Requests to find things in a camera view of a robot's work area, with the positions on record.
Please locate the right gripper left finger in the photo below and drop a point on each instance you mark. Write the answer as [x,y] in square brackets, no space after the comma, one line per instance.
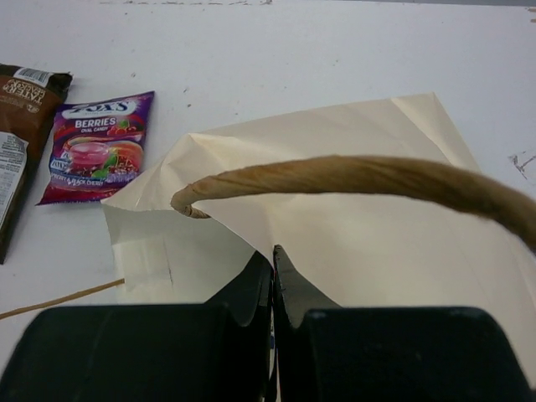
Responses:
[218,350]

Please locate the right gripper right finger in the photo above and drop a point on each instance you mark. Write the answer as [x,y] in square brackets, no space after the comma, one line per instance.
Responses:
[331,353]

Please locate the brown paper bag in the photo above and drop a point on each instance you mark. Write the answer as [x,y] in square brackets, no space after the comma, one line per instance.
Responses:
[361,250]

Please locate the purple berry candy bag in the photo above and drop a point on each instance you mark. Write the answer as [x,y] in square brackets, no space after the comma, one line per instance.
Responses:
[98,148]

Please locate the brown chocolate snack bag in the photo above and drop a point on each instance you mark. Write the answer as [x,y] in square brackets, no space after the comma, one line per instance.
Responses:
[29,100]

